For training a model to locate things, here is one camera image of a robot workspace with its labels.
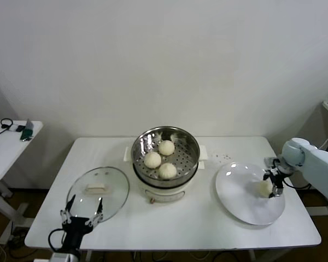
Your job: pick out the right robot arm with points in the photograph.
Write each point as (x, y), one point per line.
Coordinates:
(317, 166)

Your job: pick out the white oval plate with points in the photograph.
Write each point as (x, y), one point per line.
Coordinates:
(235, 188)

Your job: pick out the white electric cooker pot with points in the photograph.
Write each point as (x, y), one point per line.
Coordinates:
(164, 195)

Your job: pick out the floor power strip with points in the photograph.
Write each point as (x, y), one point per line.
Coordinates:
(16, 237)

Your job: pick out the white steamed baozi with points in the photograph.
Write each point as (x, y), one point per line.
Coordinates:
(264, 189)
(152, 160)
(166, 147)
(167, 170)

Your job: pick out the green circuit board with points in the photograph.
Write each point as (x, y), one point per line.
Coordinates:
(26, 135)

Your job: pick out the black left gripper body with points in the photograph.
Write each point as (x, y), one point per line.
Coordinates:
(76, 226)

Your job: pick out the black headphones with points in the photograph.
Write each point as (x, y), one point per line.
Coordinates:
(2, 125)

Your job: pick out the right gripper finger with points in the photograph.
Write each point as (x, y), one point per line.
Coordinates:
(267, 175)
(276, 192)

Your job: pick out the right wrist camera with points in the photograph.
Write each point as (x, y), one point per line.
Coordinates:
(270, 161)

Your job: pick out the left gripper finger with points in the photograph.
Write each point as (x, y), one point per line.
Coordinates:
(68, 210)
(99, 208)

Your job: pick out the perforated steel steamer basket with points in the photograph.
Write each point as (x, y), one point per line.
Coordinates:
(184, 161)

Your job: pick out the white side table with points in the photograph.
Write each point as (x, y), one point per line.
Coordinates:
(5, 158)

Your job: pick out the round glass pot lid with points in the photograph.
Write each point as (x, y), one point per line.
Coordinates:
(113, 178)

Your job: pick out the white table leg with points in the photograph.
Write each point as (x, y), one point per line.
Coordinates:
(252, 255)
(87, 255)

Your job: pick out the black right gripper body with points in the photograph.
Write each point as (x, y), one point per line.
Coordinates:
(278, 180)

